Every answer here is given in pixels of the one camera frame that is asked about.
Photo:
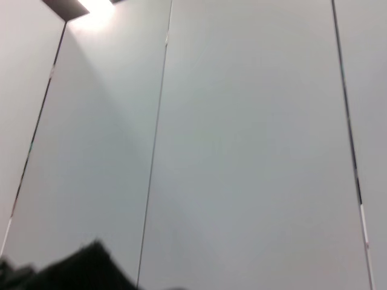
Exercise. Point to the ceiling light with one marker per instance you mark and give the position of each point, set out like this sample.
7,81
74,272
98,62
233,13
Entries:
96,12

